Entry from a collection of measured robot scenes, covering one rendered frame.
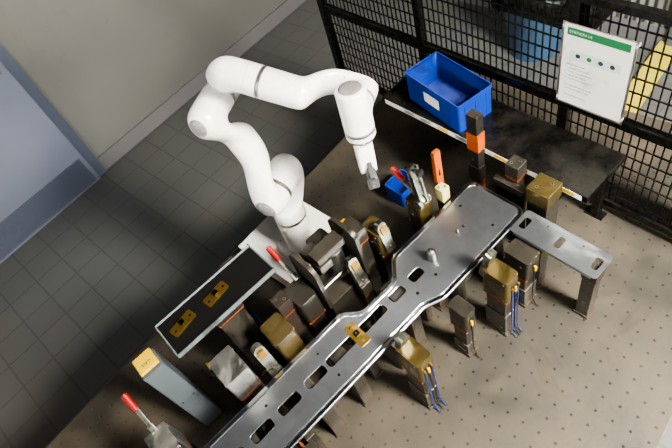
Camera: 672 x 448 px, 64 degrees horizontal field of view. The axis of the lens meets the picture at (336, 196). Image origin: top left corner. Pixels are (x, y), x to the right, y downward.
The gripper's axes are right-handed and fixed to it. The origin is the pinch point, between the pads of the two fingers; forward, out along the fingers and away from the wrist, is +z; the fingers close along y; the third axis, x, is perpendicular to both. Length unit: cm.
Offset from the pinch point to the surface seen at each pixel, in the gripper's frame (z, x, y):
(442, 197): 25.4, 21.9, -6.4
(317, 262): 13.2, -21.9, 15.8
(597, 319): 60, 59, 32
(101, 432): 65, -116, 23
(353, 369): 33, -20, 41
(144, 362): 18, -76, 30
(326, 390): 34, -29, 45
